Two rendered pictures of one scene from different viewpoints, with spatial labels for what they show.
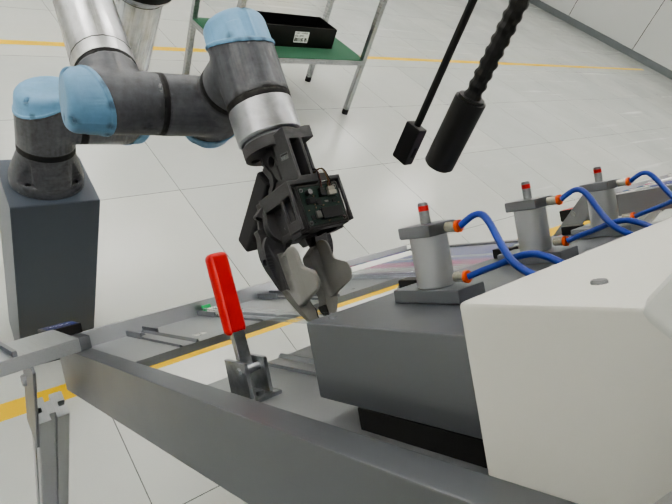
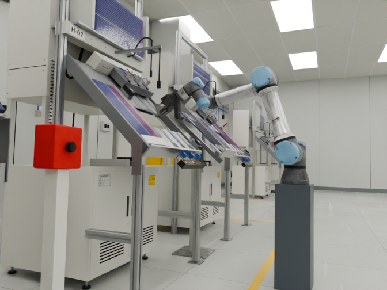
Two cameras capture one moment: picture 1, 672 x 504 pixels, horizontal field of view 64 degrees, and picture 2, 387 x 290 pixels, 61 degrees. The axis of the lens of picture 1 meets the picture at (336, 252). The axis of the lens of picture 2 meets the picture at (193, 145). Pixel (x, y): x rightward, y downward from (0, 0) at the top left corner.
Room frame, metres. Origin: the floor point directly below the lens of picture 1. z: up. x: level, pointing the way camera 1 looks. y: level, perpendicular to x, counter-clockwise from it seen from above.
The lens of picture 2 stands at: (2.47, -0.39, 0.65)
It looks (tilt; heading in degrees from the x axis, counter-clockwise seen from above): 3 degrees up; 163
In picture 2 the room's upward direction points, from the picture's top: 1 degrees clockwise
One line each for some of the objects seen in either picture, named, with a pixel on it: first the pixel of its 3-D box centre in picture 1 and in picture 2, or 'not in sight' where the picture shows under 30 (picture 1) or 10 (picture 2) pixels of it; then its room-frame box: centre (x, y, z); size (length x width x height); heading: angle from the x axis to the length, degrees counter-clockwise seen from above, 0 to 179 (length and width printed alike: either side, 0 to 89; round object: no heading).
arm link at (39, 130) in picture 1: (49, 114); (294, 153); (0.92, 0.66, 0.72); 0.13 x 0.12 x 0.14; 133
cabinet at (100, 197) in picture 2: not in sight; (86, 214); (0.29, -0.42, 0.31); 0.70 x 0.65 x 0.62; 141
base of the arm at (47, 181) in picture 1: (46, 161); (294, 174); (0.92, 0.67, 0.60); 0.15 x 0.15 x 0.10
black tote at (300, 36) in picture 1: (285, 29); not in sight; (2.97, 0.72, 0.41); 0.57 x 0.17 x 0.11; 141
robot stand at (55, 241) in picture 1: (49, 267); (294, 235); (0.92, 0.67, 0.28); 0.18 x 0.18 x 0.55; 48
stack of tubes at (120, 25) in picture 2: not in sight; (114, 27); (0.32, -0.29, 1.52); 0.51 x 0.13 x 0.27; 141
